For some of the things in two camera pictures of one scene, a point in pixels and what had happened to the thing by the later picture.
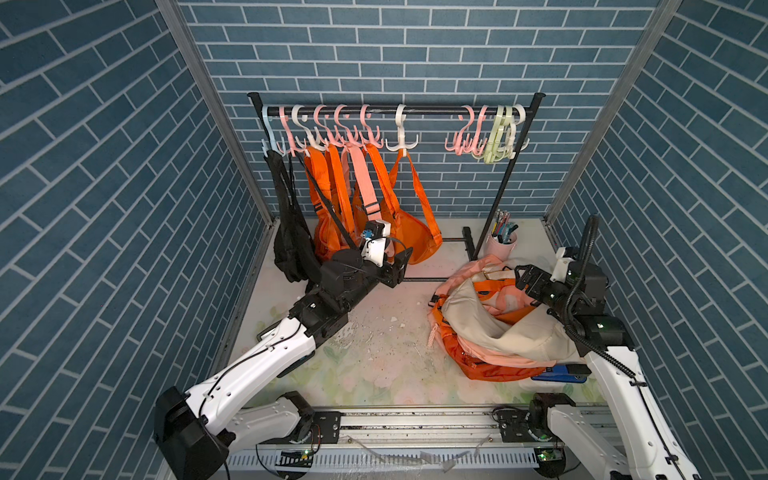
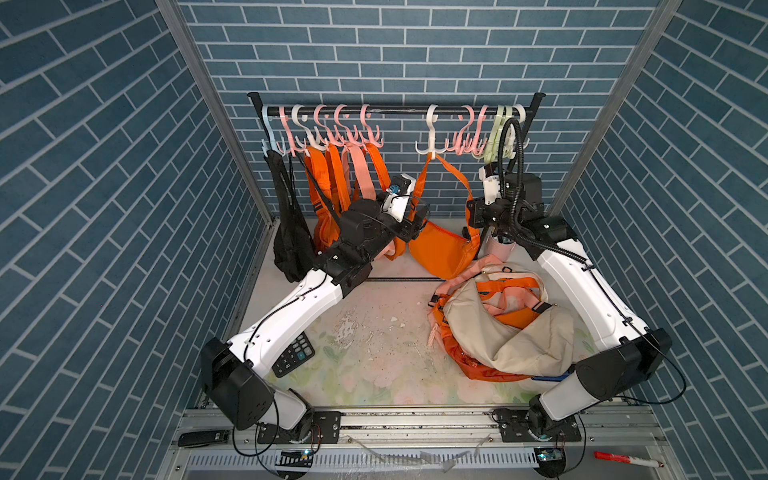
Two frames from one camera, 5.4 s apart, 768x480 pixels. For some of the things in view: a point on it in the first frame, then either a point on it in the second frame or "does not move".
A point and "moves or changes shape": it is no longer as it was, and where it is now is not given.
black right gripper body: x=546 y=292 to x=483 y=217
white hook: x=400 y=117 to x=431 y=136
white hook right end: x=520 y=121 does not move
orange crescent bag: x=405 y=231 moves or changes shape
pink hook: x=478 y=148 does not move
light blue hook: x=265 y=111 does not move
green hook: x=496 y=127 does not move
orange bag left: x=338 y=224 does not move
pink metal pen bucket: x=499 y=249 does not move
